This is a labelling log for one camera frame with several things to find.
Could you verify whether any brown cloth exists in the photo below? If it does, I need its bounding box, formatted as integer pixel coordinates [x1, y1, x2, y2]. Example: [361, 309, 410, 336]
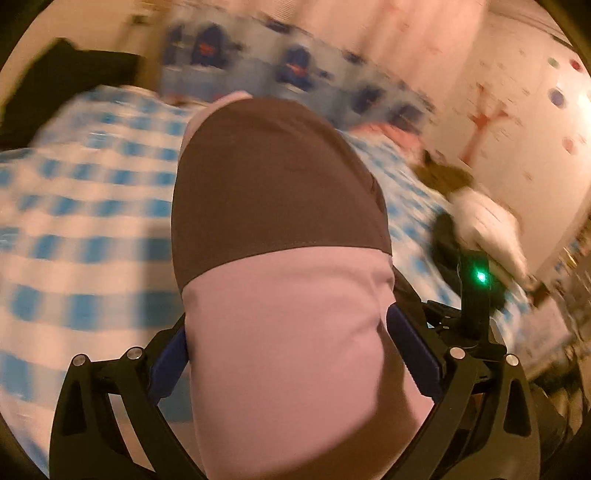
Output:
[413, 150, 474, 197]

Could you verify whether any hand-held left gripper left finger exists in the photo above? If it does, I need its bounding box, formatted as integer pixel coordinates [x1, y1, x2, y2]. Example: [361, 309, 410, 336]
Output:
[48, 316, 206, 480]

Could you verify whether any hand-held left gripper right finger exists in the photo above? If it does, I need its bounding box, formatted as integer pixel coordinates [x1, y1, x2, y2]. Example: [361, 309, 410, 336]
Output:
[387, 304, 542, 480]

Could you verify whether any pink and brown garment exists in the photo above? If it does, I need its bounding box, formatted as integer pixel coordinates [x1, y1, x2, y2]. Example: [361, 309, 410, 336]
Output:
[171, 91, 437, 480]

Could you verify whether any red tree wall sticker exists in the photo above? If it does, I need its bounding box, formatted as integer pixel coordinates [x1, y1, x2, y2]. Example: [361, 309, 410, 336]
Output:
[462, 83, 509, 164]

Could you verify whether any white cloth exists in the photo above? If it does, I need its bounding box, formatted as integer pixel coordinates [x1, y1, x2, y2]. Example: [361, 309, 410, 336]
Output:
[450, 187, 532, 289]

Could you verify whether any blue checkered bed sheet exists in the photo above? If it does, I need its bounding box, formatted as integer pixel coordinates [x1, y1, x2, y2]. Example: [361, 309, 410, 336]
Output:
[0, 85, 532, 480]

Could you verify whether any blue patterned pillow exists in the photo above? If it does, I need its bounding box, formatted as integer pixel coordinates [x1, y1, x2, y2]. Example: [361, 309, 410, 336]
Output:
[157, 14, 439, 125]

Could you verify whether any pink cloth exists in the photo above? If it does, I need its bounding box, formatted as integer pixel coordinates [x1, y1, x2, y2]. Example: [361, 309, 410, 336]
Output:
[365, 121, 423, 146]

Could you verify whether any black cloth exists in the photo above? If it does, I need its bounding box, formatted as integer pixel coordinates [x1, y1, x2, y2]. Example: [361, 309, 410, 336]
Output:
[0, 37, 144, 148]

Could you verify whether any black device with green light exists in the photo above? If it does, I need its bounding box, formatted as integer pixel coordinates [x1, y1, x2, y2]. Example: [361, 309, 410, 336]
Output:
[431, 212, 509, 310]

